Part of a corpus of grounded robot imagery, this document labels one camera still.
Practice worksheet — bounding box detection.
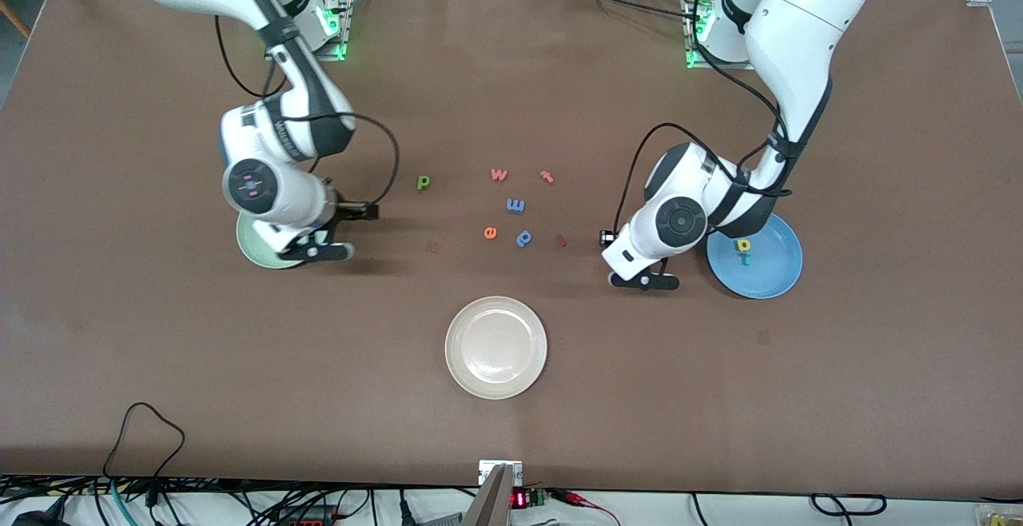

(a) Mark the green plate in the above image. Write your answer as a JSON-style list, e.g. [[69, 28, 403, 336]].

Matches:
[[236, 213, 308, 270]]

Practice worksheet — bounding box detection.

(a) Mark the beige plate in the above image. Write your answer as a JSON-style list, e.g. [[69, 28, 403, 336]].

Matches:
[[444, 296, 548, 400]]

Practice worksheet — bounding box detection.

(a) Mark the blue plate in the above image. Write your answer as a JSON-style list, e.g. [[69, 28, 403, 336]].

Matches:
[[707, 213, 803, 300]]

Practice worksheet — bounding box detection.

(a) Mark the white mounting plate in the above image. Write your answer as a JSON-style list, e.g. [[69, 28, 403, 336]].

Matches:
[[478, 460, 523, 487]]

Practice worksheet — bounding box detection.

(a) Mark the brown wooden leg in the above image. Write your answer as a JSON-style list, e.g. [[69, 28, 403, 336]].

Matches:
[[0, 0, 31, 39]]

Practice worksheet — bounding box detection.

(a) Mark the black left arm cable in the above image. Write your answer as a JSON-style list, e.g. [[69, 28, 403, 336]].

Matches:
[[614, 0, 800, 233]]

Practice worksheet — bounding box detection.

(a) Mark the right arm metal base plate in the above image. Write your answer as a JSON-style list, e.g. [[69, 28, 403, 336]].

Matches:
[[264, 0, 356, 62]]

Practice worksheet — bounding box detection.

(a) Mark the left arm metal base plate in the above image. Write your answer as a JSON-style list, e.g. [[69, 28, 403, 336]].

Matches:
[[686, 0, 756, 71]]

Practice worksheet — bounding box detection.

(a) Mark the red wire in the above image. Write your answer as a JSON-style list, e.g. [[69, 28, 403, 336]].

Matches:
[[551, 490, 620, 525]]

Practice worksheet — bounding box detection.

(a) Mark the black looped table cable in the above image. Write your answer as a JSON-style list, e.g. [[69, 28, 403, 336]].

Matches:
[[102, 402, 186, 507]]

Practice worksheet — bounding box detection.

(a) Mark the grey camera stand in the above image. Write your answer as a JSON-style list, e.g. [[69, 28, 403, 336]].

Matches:
[[462, 464, 514, 526]]

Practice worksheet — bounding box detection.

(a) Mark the black coiled cable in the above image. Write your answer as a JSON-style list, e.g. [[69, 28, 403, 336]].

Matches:
[[810, 494, 888, 517]]

